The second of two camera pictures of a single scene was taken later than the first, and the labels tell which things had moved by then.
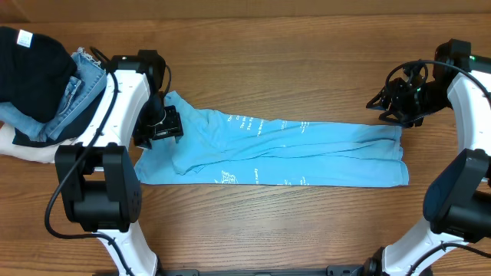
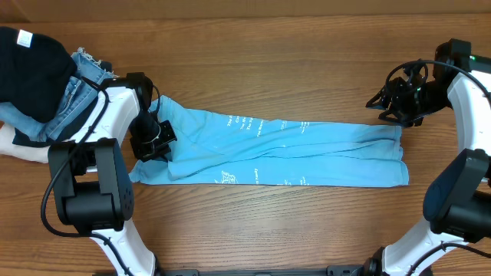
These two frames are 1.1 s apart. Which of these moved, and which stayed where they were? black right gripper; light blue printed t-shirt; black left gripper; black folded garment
Moved: black left gripper
Stayed: light blue printed t-shirt; black right gripper; black folded garment
